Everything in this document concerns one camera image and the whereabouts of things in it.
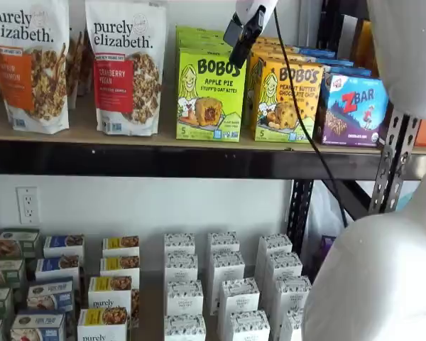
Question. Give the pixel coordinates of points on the blue-label food box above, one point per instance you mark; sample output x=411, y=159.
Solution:
x=37, y=328
x=57, y=266
x=49, y=295
x=64, y=245

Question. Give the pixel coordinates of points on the black metal shelf frame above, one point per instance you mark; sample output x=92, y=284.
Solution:
x=163, y=160

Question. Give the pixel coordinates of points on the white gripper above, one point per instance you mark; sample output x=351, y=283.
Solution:
x=252, y=4

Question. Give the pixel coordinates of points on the blue purple ZBar box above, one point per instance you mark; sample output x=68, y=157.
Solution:
x=317, y=52
x=335, y=63
x=348, y=71
x=355, y=106

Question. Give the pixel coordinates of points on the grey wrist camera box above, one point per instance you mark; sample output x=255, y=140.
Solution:
x=230, y=30

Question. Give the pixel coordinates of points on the yellow-label granola box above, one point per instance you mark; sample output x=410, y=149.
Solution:
x=120, y=266
x=103, y=325
x=120, y=245
x=110, y=295

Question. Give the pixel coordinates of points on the wooden shelf board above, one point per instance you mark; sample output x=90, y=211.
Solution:
x=151, y=319
x=85, y=131

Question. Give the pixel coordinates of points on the orange-label purely elizabeth bag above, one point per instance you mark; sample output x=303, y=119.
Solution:
x=28, y=71

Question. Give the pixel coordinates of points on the white wall outlet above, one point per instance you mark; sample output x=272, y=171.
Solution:
x=27, y=206

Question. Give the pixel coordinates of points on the red-label purely elizabeth bag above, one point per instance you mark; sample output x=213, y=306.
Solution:
x=128, y=89

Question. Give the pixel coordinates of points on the purple snack box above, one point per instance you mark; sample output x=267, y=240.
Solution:
x=327, y=245

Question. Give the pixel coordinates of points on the yellow Bobo's peanut butter box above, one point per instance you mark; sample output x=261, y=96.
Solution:
x=270, y=53
x=266, y=42
x=287, y=106

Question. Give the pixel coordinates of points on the purely elizabeth granola bag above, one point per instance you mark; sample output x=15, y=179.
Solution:
x=79, y=67

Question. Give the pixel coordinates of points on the white floral print box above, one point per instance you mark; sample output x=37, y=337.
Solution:
x=223, y=241
x=227, y=266
x=184, y=300
x=291, y=295
x=250, y=328
x=284, y=266
x=238, y=302
x=275, y=245
x=293, y=327
x=181, y=270
x=179, y=243
x=184, y=330

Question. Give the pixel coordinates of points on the translucent white plastic bag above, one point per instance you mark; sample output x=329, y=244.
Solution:
x=323, y=213

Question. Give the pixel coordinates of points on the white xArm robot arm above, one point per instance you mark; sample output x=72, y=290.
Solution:
x=404, y=53

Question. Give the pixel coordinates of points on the green Bobo's apple pie box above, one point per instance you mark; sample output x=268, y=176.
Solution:
x=199, y=31
x=209, y=106
x=199, y=42

